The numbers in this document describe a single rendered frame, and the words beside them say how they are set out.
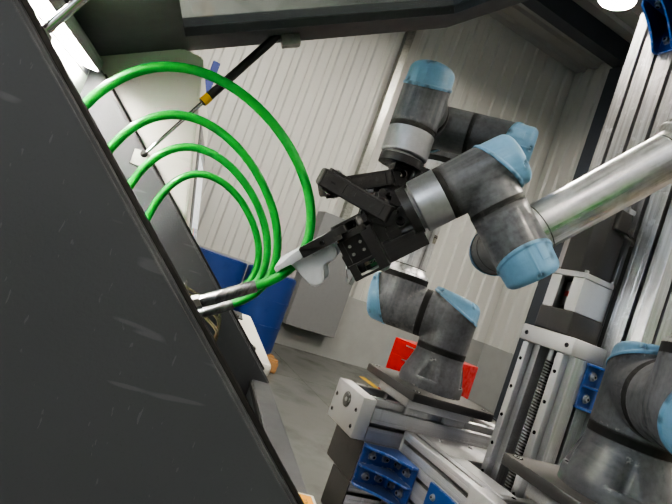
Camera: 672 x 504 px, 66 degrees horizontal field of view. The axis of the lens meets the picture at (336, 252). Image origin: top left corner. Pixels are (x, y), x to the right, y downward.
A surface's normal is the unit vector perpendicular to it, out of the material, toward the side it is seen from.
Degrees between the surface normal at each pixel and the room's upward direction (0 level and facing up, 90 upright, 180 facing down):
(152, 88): 90
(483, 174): 95
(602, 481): 72
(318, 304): 90
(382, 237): 102
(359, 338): 90
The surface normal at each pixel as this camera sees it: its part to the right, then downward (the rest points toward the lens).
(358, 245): -0.14, 0.13
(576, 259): -0.87, -0.33
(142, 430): 0.23, 0.04
